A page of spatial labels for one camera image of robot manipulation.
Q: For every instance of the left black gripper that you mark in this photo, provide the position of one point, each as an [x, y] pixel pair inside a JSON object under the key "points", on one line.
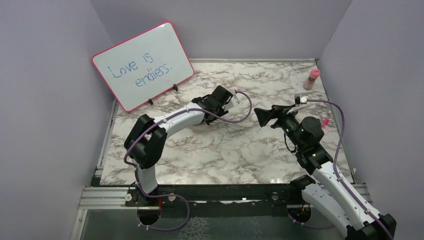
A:
{"points": [[221, 111]]}

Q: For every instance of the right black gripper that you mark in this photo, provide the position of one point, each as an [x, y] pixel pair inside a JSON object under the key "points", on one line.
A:
{"points": [[264, 115]]}

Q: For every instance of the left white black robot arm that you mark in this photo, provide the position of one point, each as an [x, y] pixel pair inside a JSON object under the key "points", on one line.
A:
{"points": [[146, 141]]}

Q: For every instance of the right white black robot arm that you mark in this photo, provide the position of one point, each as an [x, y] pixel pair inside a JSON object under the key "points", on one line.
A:
{"points": [[325, 187]]}

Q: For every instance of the pink marker pen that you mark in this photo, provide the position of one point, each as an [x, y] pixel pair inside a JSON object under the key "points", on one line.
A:
{"points": [[325, 122]]}

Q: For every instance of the pink glitter bottle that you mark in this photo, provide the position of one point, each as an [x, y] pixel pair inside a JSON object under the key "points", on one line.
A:
{"points": [[310, 81]]}

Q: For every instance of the pink framed whiteboard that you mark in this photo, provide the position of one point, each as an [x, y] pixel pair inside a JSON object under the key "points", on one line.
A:
{"points": [[144, 66]]}

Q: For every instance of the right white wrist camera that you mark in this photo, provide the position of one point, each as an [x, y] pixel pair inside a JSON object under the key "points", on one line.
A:
{"points": [[301, 98]]}

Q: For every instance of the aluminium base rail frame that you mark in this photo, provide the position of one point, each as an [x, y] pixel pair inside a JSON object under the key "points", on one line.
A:
{"points": [[230, 179]]}

